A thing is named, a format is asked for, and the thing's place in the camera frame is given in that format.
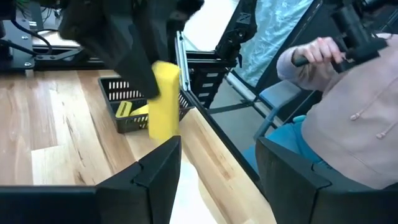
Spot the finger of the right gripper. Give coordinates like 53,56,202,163
167,0,205,63
113,24,161,99

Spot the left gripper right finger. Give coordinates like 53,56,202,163
255,137,368,224

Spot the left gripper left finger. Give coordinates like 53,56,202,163
96,135,182,224

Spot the person's forearm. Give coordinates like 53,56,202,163
275,45,315,82

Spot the black slotted plastic basket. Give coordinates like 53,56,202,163
97,75,195,134

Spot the person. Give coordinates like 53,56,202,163
241,32,398,191

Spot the translucent plastic sheet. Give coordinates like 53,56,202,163
239,0,315,88

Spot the blue grey chair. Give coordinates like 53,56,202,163
252,80,303,141

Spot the person's hand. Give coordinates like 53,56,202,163
293,36,346,65

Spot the aluminium extrusion post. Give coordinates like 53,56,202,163
174,30,193,93

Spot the black printed bracket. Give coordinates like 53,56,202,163
215,0,258,68

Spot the black cable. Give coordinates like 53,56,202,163
11,20,54,58

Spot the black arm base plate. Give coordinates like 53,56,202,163
0,17,35,72

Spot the black leader arm handle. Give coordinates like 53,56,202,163
292,0,389,75

